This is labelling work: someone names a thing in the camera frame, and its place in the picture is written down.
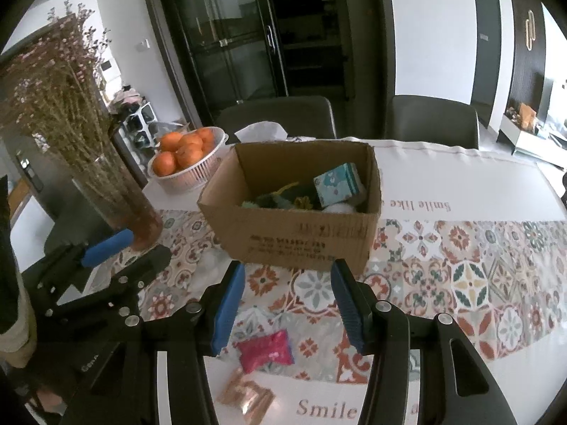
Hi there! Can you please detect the red soft packet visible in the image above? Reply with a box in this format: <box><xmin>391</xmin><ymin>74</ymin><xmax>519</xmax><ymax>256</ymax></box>
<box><xmin>236</xmin><ymin>330</ymin><xmax>296</xmax><ymax>374</ymax></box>

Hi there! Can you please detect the white plastic fruit basket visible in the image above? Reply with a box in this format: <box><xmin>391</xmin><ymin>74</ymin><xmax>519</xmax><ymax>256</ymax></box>
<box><xmin>147</xmin><ymin>126</ymin><xmax>229</xmax><ymax>194</ymax></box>

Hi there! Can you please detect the grey dining chair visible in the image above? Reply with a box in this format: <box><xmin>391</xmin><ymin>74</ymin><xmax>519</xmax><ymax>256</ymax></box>
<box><xmin>20</xmin><ymin>204</ymin><xmax>117</xmax><ymax>284</ymax></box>
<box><xmin>383</xmin><ymin>95</ymin><xmax>481</xmax><ymax>150</ymax></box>
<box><xmin>216</xmin><ymin>96</ymin><xmax>338</xmax><ymax>145</ymax></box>

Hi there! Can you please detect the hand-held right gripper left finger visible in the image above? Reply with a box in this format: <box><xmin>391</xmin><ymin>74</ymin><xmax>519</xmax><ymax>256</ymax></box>
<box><xmin>126</xmin><ymin>260</ymin><xmax>247</xmax><ymax>425</ymax></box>

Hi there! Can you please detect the dried pink flower bunch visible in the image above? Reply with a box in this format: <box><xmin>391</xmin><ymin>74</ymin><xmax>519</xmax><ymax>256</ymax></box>
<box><xmin>0</xmin><ymin>0</ymin><xmax>112</xmax><ymax>187</ymax></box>

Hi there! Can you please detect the dark grey room door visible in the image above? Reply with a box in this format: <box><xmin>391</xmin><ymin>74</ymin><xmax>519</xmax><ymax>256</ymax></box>
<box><xmin>471</xmin><ymin>0</ymin><xmax>506</xmax><ymax>130</ymax></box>

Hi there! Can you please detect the dark sliding glass door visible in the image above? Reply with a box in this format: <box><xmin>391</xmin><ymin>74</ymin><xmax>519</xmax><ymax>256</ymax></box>
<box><xmin>137</xmin><ymin>0</ymin><xmax>396</xmax><ymax>130</ymax></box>

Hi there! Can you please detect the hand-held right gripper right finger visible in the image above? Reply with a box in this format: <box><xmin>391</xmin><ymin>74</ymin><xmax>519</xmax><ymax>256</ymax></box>
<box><xmin>330</xmin><ymin>259</ymin><xmax>519</xmax><ymax>425</ymax></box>

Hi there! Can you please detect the patterned tile-print table runner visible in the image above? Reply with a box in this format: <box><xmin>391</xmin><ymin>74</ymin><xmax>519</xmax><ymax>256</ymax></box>
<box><xmin>106</xmin><ymin>209</ymin><xmax>567</xmax><ymax>385</ymax></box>

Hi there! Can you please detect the brown cardboard box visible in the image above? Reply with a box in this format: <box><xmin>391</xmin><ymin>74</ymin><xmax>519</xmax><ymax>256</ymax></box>
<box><xmin>197</xmin><ymin>139</ymin><xmax>383</xmax><ymax>275</ymax></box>

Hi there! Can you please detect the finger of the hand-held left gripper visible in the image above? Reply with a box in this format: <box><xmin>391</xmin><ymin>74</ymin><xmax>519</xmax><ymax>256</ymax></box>
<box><xmin>106</xmin><ymin>244</ymin><xmax>173</xmax><ymax>295</ymax></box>
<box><xmin>38</xmin><ymin>229</ymin><xmax>135</xmax><ymax>290</ymax></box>

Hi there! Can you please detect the dark slatted wall panel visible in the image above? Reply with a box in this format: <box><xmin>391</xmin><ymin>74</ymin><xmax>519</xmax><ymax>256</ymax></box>
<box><xmin>504</xmin><ymin>0</ymin><xmax>555</xmax><ymax>121</ymax></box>

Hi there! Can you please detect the rose gold foil packet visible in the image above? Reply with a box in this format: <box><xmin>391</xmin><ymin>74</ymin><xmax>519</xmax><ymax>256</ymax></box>
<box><xmin>217</xmin><ymin>369</ymin><xmax>276</xmax><ymax>410</ymax></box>

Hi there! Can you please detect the white low cabinet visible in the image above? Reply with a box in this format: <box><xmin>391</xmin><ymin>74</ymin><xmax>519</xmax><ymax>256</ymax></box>
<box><xmin>497</xmin><ymin>114</ymin><xmax>567</xmax><ymax>170</ymax></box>

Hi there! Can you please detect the white tissue paper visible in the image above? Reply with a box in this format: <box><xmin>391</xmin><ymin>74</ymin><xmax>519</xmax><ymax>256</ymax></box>
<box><xmin>234</xmin><ymin>121</ymin><xmax>289</xmax><ymax>143</ymax></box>

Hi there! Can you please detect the dark green plush toy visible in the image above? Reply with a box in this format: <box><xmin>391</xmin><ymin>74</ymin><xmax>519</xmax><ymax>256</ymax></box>
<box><xmin>254</xmin><ymin>190</ymin><xmax>293</xmax><ymax>210</ymax></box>

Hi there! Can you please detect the clear glass vase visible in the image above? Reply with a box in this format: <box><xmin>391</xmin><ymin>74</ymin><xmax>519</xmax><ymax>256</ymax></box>
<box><xmin>71</xmin><ymin>153</ymin><xmax>164</xmax><ymax>251</ymax></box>

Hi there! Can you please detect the gold loop wall ornament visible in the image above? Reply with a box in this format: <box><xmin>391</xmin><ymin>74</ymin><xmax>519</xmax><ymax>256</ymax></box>
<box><xmin>524</xmin><ymin>8</ymin><xmax>537</xmax><ymax>50</ymax></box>

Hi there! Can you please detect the white shoe rack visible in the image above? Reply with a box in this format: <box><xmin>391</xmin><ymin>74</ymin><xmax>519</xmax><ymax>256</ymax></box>
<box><xmin>120</xmin><ymin>101</ymin><xmax>157</xmax><ymax>148</ymax></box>

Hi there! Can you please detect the teal tissue pack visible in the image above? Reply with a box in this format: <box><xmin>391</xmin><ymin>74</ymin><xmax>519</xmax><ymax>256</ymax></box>
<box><xmin>314</xmin><ymin>162</ymin><xmax>366</xmax><ymax>207</ymax></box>

